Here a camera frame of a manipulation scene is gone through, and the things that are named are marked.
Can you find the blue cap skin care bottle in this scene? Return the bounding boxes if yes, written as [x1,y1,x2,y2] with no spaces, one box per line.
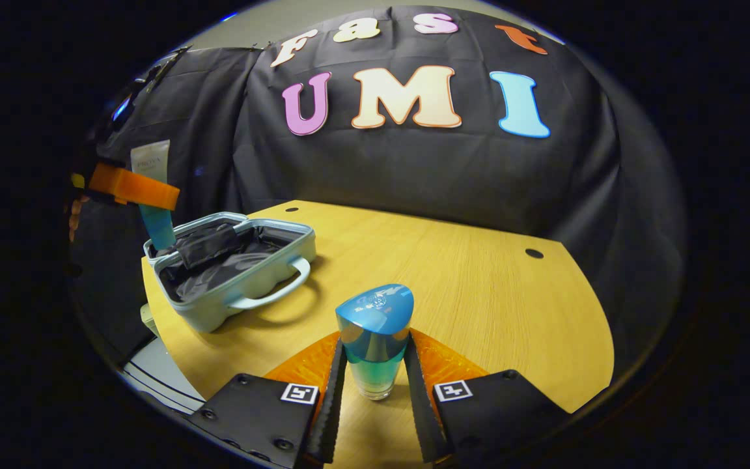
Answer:
[335,283,415,402]

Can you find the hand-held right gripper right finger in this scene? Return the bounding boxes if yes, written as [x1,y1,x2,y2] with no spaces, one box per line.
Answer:
[402,328,572,467]

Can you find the white and teal tube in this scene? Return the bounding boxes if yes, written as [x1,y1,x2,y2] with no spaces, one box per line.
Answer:
[130,139,177,252]

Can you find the light grey furniture panel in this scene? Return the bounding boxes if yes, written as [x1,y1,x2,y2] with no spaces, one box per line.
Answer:
[120,337,208,414]

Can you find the light blue suitcase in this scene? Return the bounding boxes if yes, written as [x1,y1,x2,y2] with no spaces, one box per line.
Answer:
[143,211,318,334]

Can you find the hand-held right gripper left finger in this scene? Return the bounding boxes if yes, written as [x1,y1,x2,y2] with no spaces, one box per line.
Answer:
[185,330,348,469]

